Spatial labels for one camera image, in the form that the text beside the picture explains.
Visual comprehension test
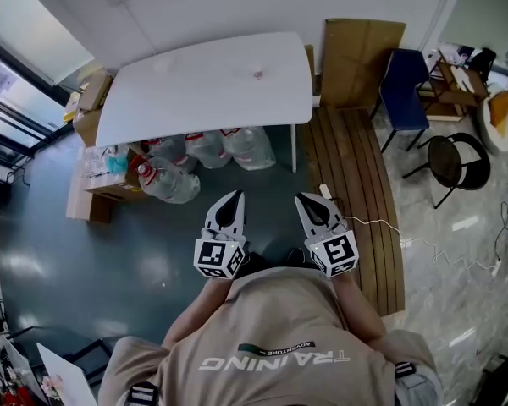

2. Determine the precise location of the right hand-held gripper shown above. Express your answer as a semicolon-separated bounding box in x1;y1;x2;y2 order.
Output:
294;192;361;279

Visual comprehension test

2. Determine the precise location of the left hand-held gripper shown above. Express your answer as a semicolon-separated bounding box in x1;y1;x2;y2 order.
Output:
194;190;248;281

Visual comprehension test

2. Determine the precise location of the person's right forearm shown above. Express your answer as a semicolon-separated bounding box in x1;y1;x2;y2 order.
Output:
332;272;389;348

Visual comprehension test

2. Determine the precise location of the person's left forearm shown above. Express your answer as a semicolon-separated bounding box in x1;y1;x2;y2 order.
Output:
162;275;235;351

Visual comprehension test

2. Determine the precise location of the person's black right shoe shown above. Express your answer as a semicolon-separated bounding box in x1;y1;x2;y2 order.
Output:
284;247;319;271

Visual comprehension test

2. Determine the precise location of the person's black shoe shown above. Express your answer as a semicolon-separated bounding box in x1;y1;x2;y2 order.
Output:
284;247;319;271
240;251;281;279

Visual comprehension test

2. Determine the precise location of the person's black left shoe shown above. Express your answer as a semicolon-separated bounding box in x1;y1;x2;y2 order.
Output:
240;251;281;279

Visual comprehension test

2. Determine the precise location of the wooden slatted platform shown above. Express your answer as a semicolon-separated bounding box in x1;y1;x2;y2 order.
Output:
299;106;407;317

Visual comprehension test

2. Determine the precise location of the large clear water jug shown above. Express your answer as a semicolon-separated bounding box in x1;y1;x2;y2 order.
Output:
143;135;199;173
184;130;233;170
136;156;202;205
218;125;278;172

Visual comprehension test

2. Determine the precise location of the white table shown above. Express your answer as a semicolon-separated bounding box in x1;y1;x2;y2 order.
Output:
94;30;315;174

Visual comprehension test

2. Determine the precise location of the teal fluffy duster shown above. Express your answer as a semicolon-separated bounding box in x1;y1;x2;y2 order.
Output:
107;153;130;173

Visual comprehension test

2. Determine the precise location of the open cardboard box with items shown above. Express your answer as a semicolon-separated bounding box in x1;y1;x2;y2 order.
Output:
81;143;150;203

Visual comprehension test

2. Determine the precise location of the person's beige shirt torso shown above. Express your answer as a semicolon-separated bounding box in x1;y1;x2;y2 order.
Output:
97;266;445;406

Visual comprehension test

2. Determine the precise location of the flat brown cardboard box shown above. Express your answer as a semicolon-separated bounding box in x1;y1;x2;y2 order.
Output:
64;174;113;224

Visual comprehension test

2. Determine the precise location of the black round chair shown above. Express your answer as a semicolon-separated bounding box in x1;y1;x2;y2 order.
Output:
401;132;492;211

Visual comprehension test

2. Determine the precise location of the blue chair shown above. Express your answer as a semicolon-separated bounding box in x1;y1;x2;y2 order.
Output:
369;48;433;155

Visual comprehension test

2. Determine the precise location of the large brown cardboard sheet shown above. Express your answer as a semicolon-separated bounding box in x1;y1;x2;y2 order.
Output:
320;18;408;110

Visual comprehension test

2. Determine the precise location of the wooden shelf rack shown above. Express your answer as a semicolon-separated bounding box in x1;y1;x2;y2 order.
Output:
422;50;491;123

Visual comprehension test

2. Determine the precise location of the yellow packet stack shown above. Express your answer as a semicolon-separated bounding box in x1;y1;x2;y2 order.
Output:
62;91;82;123

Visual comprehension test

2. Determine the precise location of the white pet bed yellow cushion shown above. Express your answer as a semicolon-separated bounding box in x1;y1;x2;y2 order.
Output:
475;82;508;156

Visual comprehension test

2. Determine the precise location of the white board panel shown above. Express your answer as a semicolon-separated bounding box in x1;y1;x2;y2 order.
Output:
36;342;102;406

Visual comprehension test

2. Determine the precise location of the black box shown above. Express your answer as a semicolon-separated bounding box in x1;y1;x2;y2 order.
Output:
481;353;508;406

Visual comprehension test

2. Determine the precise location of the white roller blind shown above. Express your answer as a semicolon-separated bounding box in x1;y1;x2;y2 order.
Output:
0;0;97;86

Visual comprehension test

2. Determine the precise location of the white cable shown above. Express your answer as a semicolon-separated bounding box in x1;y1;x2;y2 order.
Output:
341;215;499;270

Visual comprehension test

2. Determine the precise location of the black and white shoulder strap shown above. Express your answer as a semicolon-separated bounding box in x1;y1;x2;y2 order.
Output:
128;381;160;406
392;360;418;392

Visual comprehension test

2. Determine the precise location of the black metal stool frame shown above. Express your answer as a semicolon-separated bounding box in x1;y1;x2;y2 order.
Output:
7;322;113;381

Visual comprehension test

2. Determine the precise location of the white wire rack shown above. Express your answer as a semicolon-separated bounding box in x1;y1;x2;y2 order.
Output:
0;332;39;406

